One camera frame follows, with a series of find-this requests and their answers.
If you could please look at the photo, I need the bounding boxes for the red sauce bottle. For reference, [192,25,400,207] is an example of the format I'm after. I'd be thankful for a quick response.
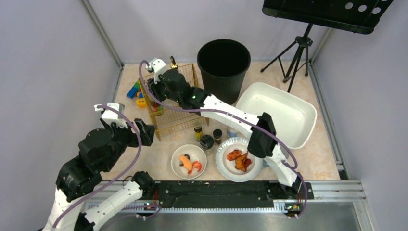
[150,101,164,116]

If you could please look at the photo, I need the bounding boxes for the glass oil bottle dark liquid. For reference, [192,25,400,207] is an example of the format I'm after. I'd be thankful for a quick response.
[170,56,179,69]

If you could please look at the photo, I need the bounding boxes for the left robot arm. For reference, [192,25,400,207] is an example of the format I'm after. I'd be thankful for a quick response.
[43,119,156,231]

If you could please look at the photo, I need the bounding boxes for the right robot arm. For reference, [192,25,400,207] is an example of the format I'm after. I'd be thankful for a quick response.
[145,67,308,199]

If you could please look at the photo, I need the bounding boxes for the blue toy block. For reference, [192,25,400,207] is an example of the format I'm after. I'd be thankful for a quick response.
[126,87,139,99]

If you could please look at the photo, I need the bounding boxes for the orange food piece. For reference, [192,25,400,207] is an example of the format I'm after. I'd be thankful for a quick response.
[179,154,192,171]

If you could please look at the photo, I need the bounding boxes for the small yellow oil bottle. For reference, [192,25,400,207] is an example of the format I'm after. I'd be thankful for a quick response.
[194,121,203,141]

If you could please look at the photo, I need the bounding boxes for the white bowl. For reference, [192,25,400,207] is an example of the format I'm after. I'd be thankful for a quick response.
[171,144,207,180]

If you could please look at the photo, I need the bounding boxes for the red shrimp toy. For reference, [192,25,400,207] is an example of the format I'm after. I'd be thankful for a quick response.
[188,161,202,175]

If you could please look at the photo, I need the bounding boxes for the black trash bin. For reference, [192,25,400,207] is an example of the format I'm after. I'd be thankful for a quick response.
[197,38,251,104]

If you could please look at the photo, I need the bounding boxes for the small dark spice jar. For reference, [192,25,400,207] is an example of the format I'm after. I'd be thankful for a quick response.
[213,128,223,144]

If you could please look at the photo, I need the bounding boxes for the white paper plate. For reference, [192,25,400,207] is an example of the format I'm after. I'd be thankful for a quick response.
[215,137,263,182]

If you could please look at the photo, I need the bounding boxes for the fried food pieces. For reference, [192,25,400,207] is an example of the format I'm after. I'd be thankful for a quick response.
[227,149,252,172]

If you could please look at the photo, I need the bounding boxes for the white rectangular tub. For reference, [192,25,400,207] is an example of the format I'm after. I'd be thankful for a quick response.
[236,82,318,150]

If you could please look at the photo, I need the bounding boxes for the black music stand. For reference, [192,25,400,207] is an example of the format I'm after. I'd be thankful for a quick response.
[262,0,393,90]

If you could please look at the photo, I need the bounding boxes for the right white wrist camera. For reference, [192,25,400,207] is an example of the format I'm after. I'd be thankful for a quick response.
[145,58,167,84]

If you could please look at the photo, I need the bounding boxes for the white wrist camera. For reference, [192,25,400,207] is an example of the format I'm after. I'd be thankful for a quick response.
[145,58,167,84]
[94,103,128,128]

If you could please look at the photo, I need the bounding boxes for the gold wire basket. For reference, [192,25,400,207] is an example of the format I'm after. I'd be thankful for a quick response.
[141,64,209,140]

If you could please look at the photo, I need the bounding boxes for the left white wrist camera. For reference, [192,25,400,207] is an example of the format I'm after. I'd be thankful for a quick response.
[94,103,128,128]

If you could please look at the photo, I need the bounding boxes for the metal corner post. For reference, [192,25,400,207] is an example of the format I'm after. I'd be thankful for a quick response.
[80,0,124,69]

